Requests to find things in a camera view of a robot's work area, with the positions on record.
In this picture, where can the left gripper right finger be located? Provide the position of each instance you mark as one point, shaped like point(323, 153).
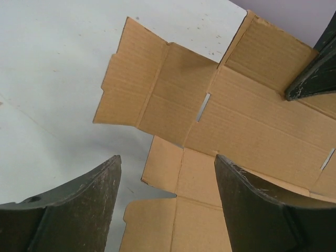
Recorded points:
point(262, 216)

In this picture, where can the brown cardboard box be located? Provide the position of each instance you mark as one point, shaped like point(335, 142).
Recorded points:
point(196, 109)

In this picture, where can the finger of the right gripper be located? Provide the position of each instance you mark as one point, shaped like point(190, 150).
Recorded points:
point(318, 77)

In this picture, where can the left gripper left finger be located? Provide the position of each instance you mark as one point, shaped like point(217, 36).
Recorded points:
point(75, 216)

